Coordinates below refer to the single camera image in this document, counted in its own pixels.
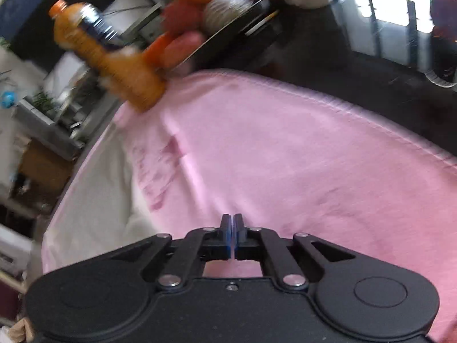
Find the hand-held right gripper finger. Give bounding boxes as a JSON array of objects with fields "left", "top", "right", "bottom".
[
  {"left": 107, "top": 214, "right": 233, "bottom": 291},
  {"left": 233, "top": 214, "right": 358, "bottom": 291}
]

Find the pink printed blanket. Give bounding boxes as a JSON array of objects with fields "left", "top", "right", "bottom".
[{"left": 40, "top": 69, "right": 457, "bottom": 343}]

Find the pink apple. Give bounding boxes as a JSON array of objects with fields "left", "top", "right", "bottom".
[{"left": 163, "top": 30, "right": 207, "bottom": 71}]

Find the wooden cabinet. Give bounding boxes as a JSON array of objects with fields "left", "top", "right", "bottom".
[{"left": 16, "top": 142, "right": 74, "bottom": 195}]

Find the small orange tangerine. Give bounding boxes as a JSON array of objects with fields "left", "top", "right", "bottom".
[{"left": 142, "top": 31, "right": 176, "bottom": 69}]

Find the metal fruit tray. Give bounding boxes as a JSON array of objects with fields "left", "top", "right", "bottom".
[{"left": 171, "top": 0, "right": 284, "bottom": 73}]

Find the curved silver shelf unit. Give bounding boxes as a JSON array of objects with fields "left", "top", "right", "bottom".
[{"left": 13, "top": 93, "right": 88, "bottom": 159}]

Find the orange juice bottle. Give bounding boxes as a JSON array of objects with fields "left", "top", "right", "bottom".
[{"left": 48, "top": 0, "right": 169, "bottom": 114}]

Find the red-orange apple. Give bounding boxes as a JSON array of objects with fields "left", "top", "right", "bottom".
[{"left": 160, "top": 0, "right": 205, "bottom": 39}]

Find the melon in foam net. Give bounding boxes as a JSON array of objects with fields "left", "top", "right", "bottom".
[{"left": 203, "top": 0, "right": 255, "bottom": 35}]

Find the green potted plant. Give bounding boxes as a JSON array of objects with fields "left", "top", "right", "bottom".
[{"left": 31, "top": 91, "right": 59, "bottom": 115}]

